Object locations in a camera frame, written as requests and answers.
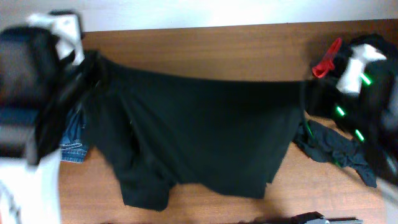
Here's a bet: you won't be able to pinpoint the folded blue denim jeans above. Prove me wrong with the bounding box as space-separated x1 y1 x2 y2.
59 105 89 164

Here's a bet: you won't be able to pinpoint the black garment with red trim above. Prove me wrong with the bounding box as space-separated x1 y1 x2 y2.
312 34 397 84

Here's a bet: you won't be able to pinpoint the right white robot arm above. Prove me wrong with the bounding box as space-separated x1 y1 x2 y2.
333 58 397 190

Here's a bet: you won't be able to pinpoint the crumpled dark green-black cloth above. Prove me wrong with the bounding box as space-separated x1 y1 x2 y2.
293 120 377 188

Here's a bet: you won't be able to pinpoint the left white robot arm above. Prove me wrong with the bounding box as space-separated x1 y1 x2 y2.
1 26 89 223

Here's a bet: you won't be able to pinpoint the black t-shirt with logo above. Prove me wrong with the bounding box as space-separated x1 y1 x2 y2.
81 52 317 212

